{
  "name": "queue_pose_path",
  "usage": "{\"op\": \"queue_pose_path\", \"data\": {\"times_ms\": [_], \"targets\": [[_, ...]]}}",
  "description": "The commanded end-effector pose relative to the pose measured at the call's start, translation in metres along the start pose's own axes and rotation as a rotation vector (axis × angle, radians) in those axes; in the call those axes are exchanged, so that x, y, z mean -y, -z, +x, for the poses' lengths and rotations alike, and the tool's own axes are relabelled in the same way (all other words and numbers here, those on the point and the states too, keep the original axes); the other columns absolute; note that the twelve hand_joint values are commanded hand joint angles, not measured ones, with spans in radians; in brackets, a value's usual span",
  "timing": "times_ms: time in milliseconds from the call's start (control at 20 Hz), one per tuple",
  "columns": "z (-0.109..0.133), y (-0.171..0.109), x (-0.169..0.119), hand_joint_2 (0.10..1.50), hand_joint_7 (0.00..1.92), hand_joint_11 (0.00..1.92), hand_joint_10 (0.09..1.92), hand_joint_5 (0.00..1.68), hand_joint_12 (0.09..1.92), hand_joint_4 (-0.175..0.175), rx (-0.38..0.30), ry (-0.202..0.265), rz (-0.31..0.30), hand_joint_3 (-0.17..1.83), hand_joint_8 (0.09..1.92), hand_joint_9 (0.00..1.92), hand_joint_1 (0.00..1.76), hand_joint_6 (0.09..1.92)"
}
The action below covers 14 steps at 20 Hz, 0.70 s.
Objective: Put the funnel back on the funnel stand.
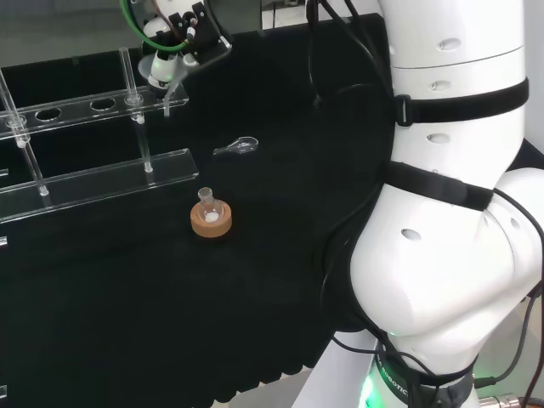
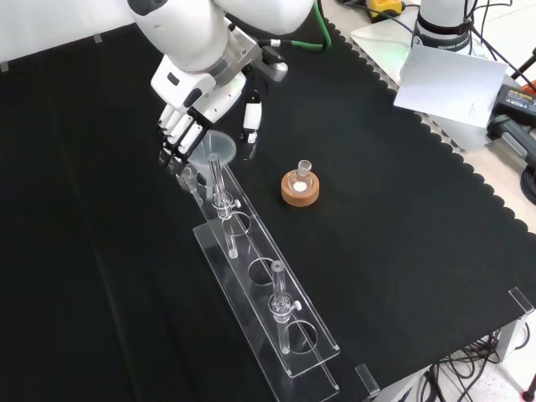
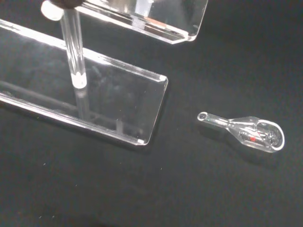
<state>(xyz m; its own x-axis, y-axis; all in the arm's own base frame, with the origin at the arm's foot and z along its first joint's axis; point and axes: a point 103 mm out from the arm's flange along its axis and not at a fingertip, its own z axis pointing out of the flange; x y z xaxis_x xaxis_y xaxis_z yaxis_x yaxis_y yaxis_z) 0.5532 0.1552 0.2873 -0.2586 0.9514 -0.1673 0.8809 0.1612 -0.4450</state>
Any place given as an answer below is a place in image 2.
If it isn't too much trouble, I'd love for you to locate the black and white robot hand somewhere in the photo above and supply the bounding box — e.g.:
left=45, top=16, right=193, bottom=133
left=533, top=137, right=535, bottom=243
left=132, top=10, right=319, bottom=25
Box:
left=150, top=54, right=264, bottom=172

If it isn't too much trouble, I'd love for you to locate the translucent plastic funnel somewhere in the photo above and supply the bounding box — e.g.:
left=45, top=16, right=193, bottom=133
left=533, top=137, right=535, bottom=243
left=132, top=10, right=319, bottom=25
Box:
left=187, top=130, right=238, bottom=198

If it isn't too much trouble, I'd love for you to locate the clear acrylic funnel stand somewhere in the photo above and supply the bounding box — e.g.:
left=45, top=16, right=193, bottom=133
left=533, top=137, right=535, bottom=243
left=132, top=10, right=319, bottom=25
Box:
left=192, top=162, right=341, bottom=402

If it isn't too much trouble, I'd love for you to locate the round-bottom glass flask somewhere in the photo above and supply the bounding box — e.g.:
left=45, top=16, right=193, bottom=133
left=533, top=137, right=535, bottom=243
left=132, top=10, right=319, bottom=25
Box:
left=291, top=159, right=314, bottom=193

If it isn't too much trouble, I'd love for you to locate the pale board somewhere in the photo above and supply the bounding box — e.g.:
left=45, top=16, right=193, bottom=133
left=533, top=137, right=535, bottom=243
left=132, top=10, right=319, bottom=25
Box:
left=349, top=19, right=497, bottom=157

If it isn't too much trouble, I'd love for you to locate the yellow stop button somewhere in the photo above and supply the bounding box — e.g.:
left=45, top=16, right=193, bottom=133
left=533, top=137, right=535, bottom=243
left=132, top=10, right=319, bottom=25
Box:
left=367, top=0, right=406, bottom=23

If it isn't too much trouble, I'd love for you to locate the white paper sheet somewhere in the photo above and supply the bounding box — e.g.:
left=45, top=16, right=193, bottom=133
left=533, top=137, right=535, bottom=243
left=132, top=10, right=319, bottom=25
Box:
left=393, top=44, right=510, bottom=127

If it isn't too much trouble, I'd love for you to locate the black bench cloth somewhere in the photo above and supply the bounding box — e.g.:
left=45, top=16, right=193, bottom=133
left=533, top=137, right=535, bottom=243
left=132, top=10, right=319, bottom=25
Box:
left=0, top=16, right=536, bottom=402

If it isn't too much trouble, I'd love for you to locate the black and grey clamp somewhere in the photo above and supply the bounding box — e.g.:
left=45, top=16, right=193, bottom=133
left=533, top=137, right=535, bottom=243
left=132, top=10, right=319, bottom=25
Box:
left=487, top=113, right=536, bottom=168

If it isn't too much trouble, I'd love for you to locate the black power supply box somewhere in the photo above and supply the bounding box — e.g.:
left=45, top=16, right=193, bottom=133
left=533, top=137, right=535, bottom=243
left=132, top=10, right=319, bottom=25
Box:
left=487, top=82, right=536, bottom=126

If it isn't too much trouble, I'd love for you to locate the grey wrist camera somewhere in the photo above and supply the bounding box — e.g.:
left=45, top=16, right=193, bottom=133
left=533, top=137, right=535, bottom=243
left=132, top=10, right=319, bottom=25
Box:
left=258, top=44, right=290, bottom=83

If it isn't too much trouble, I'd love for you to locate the green cable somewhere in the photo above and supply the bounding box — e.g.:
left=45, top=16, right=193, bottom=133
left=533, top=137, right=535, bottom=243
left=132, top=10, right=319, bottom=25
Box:
left=257, top=0, right=332, bottom=54

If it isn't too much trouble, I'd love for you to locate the cork ring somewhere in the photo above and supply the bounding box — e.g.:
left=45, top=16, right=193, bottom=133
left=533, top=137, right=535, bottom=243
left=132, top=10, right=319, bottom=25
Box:
left=280, top=169, right=322, bottom=208

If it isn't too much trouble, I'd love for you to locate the clear acrylic corner bracket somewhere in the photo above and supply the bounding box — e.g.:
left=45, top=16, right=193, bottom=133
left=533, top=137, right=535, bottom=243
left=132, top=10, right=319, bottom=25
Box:
left=353, top=362, right=381, bottom=399
left=508, top=286, right=536, bottom=316

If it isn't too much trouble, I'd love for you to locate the black cable bundle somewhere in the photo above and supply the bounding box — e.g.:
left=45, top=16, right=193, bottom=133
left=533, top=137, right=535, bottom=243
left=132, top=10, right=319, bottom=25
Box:
left=412, top=328, right=536, bottom=402

